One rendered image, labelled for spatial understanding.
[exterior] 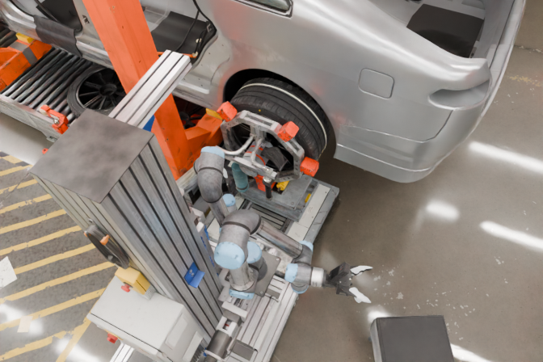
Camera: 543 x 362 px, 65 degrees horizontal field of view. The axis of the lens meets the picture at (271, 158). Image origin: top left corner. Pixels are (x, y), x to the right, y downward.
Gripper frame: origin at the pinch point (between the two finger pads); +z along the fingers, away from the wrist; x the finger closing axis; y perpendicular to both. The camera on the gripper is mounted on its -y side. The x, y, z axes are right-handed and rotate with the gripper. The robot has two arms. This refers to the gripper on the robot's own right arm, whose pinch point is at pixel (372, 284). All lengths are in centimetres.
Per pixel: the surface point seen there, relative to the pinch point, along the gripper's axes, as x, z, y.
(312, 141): -89, -36, 12
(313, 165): -82, -34, 24
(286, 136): -80, -49, 1
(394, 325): -23, 24, 87
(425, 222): -115, 50, 109
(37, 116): -135, -267, 68
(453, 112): -78, 30, -28
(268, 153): -74, -58, 11
